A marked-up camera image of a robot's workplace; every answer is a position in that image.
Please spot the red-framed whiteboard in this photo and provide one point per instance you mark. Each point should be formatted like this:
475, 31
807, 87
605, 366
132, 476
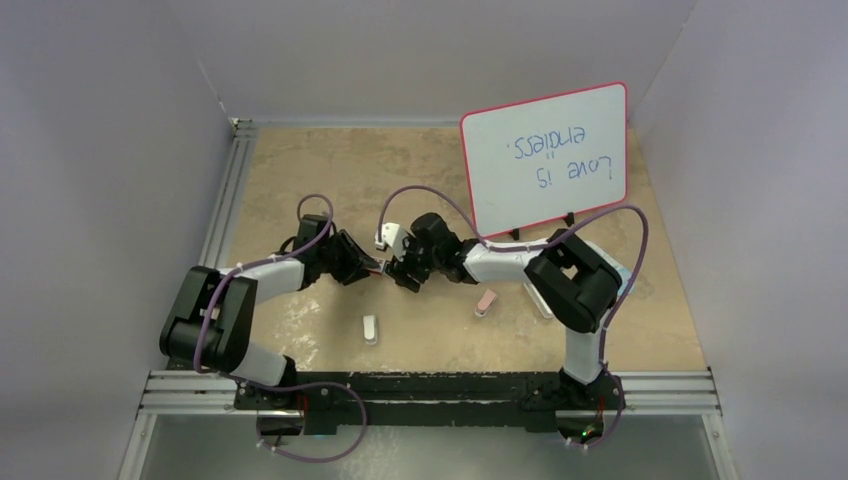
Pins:
535, 161

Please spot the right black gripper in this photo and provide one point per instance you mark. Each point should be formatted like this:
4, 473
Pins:
399, 270

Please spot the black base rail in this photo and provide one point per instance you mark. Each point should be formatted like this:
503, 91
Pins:
538, 402

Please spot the red staple box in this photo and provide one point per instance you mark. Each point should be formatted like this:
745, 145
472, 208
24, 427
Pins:
379, 267

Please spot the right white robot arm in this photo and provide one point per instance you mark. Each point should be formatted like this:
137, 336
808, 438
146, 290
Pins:
576, 283

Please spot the aluminium frame rail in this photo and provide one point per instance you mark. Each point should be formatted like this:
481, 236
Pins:
226, 210

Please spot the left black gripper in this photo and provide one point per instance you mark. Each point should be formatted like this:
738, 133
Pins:
355, 262

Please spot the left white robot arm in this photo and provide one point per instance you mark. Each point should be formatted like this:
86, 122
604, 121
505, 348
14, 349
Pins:
210, 322

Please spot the pink and white stapler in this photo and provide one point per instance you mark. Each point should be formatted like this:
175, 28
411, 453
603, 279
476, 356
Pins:
485, 303

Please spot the blue patterned oval case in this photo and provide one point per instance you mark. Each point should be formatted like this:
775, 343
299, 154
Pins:
623, 272

